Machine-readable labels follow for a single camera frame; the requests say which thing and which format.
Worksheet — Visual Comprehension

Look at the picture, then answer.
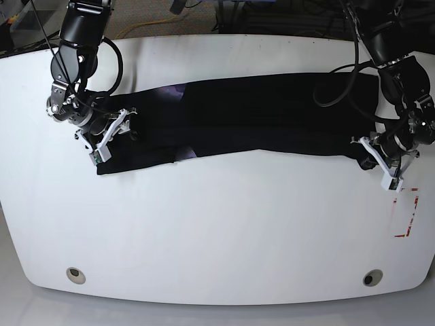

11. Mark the right table cable grommet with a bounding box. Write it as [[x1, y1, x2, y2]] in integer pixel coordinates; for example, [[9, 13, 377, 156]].
[[363, 269, 383, 287]]

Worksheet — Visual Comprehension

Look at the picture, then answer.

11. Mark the black printed T-shirt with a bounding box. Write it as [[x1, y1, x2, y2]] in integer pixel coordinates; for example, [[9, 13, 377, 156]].
[[97, 73, 379, 175]]

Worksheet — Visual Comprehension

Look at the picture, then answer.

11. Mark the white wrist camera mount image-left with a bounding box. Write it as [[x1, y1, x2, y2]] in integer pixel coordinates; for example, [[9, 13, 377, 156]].
[[74, 107, 137, 166]]

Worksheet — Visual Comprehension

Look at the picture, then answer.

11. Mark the table cable grommet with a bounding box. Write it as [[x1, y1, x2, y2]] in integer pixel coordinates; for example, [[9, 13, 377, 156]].
[[363, 269, 383, 287], [66, 268, 86, 285]]

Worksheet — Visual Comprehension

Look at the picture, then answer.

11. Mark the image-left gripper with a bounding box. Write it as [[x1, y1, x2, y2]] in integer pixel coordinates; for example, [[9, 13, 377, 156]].
[[47, 86, 139, 146]]

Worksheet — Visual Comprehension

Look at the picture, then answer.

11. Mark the yellow cable on floor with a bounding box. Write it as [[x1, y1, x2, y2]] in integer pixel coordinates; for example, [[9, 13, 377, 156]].
[[117, 13, 177, 40]]

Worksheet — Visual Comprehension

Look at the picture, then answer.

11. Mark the left table cable grommet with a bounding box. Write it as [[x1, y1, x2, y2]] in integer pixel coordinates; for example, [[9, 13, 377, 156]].
[[66, 268, 86, 285]]

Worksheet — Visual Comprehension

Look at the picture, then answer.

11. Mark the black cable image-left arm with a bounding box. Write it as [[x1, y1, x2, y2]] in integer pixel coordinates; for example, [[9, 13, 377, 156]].
[[30, 0, 125, 113]]

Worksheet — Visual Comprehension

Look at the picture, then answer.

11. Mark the red tape rectangle marking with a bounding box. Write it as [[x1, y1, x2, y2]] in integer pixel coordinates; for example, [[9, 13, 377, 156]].
[[391, 187, 419, 238]]

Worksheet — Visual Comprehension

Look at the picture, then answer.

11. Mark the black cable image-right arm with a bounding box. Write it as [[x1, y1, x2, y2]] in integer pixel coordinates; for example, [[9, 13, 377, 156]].
[[312, 0, 408, 137]]

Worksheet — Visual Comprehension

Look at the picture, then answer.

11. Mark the white wrist camera mount image-right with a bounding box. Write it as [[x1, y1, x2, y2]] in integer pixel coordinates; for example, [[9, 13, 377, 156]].
[[350, 136, 419, 193]]

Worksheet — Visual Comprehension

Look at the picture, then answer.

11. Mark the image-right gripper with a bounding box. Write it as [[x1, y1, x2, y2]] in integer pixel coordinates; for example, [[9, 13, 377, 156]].
[[355, 98, 434, 170]]

